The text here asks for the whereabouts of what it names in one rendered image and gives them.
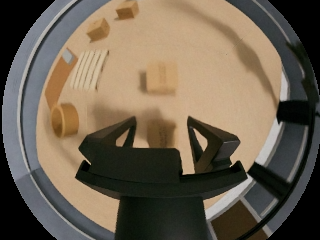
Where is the tan cardboard ring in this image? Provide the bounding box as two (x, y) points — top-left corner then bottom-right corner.
(50, 106), (80, 142)

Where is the brown clipboard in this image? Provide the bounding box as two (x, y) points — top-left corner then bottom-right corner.
(44, 49), (79, 113)

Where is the small square wooden pallet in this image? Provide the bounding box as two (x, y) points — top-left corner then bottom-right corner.
(70, 52), (110, 94)

